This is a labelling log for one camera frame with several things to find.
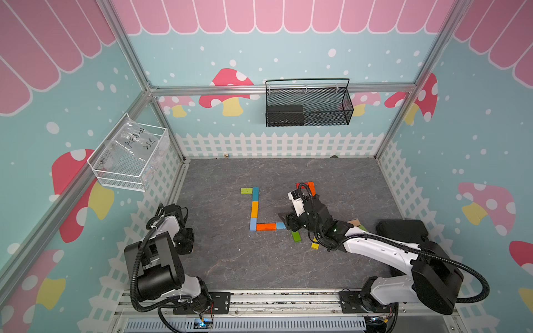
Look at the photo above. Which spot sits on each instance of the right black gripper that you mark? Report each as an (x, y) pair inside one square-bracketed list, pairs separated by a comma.
[(291, 217)]

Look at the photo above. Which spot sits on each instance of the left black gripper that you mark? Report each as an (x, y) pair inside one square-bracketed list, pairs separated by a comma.
[(187, 248)]

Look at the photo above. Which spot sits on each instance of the orange block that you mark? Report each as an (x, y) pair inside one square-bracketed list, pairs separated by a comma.
[(311, 186), (266, 227)]

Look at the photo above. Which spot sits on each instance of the natural wood block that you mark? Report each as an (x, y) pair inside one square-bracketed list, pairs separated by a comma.
[(354, 222)]

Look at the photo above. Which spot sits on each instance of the orange block front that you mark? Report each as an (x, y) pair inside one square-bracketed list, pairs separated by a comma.
[(266, 227)]

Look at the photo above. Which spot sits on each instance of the yellow-orange block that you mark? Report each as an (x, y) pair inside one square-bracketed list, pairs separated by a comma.
[(254, 210)]

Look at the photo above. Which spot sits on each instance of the light blue short block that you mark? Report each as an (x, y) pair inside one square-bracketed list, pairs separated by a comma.
[(253, 224)]

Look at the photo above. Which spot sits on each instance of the teal block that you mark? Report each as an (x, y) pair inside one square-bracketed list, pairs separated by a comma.
[(256, 194)]

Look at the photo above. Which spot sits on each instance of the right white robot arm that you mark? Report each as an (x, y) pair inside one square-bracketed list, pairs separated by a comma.
[(427, 275)]

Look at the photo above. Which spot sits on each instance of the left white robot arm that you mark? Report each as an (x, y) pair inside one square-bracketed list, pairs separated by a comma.
[(156, 275)]

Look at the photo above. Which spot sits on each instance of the black box in basket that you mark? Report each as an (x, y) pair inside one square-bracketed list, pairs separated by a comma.
[(284, 115)]

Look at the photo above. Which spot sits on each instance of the clear plastic bag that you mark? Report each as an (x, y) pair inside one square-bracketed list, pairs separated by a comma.
[(133, 143)]

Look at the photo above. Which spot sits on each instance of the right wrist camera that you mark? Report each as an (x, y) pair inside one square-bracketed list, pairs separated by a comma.
[(303, 203)]

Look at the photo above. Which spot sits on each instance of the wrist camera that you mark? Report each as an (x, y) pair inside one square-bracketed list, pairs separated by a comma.
[(180, 213), (303, 203)]

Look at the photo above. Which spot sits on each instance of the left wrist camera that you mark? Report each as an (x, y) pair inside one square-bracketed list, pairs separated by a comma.
[(180, 213)]

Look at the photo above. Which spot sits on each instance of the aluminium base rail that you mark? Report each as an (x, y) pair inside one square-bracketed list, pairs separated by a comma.
[(309, 310)]

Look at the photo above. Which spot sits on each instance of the black wire basket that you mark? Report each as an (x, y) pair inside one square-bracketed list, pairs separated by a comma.
[(325, 102)]

